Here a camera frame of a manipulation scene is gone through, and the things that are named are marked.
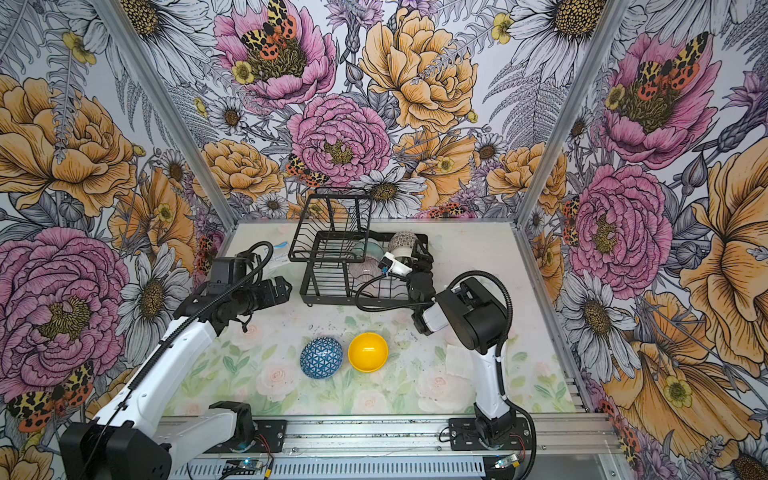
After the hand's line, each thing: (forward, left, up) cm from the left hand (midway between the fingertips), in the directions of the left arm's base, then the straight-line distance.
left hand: (275, 300), depth 81 cm
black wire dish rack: (+7, -19, +8) cm, 22 cm away
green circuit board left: (-35, +4, -16) cm, 39 cm away
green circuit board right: (-35, -59, -15) cm, 70 cm away
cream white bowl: (+18, -35, -3) cm, 40 cm away
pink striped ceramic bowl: (+19, -21, -14) cm, 31 cm away
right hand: (+19, -39, -2) cm, 44 cm away
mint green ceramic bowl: (+23, -26, -7) cm, 35 cm away
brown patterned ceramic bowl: (+31, -36, -10) cm, 49 cm away
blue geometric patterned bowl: (-10, -11, -14) cm, 21 cm away
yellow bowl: (-9, -24, -13) cm, 29 cm away
